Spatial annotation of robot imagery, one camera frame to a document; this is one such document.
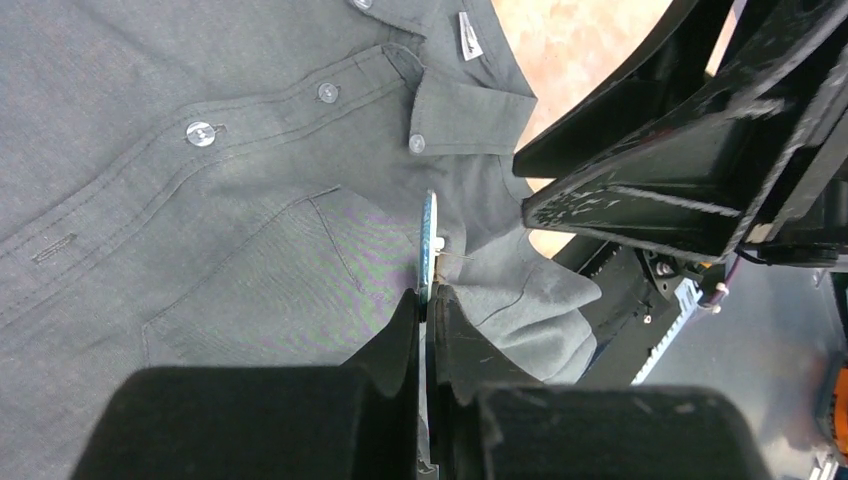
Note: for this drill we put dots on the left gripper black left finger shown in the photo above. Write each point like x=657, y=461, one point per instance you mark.
x=358, y=420

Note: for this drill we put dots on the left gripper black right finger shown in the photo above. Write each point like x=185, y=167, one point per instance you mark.
x=489, y=419

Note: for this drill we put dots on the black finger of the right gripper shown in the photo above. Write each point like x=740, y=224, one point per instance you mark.
x=667, y=187
x=667, y=68

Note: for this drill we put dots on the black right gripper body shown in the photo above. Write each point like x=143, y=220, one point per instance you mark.
x=794, y=157

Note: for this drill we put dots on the round portrait pin badge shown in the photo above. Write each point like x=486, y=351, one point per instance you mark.
x=430, y=246

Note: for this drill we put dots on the grey button shirt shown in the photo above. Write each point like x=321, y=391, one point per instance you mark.
x=241, y=183

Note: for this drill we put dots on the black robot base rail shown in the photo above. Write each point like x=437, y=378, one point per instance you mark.
x=644, y=305

